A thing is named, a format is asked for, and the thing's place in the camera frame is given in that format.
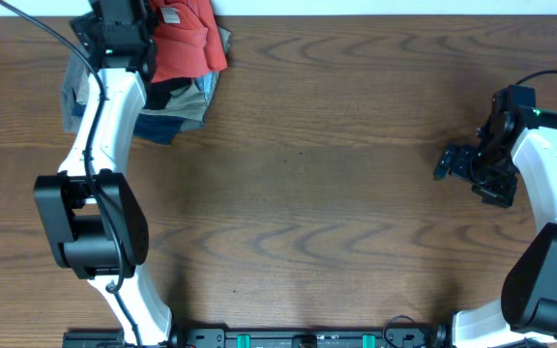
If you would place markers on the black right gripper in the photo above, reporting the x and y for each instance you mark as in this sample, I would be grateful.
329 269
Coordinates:
499 193

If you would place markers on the dark blue folded garment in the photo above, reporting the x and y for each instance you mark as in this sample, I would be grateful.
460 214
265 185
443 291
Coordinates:
156 128

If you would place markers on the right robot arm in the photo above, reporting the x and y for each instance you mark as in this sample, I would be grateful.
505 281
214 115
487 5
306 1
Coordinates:
518 144

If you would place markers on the khaki folded garment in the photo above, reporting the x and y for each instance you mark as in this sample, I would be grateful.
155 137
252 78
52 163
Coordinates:
187 103

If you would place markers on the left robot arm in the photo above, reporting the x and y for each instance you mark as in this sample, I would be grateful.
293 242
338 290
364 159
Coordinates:
92 220

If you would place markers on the light blue folded garment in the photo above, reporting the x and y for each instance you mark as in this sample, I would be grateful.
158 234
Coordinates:
207 84

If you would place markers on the black folded shirt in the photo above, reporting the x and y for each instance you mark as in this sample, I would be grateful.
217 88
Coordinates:
160 93

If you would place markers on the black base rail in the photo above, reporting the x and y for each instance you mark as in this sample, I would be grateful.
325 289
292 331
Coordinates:
401 336

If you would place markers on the grey folded garment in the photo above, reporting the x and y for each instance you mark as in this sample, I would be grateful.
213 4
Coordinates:
76 84

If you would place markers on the coral red t-shirt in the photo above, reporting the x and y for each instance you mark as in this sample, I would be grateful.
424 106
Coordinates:
187 39

